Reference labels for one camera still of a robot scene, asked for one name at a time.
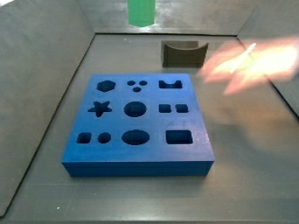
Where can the dark curved cradle block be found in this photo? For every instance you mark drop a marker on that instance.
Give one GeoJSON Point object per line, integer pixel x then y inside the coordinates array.
{"type": "Point", "coordinates": [183, 53]}

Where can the blurred human hand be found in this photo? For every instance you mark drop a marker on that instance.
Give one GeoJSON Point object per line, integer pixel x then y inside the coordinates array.
{"type": "Point", "coordinates": [251, 63]}

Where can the blue shape sorting block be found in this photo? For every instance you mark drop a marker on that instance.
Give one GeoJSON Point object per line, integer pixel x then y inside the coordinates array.
{"type": "Point", "coordinates": [139, 128]}

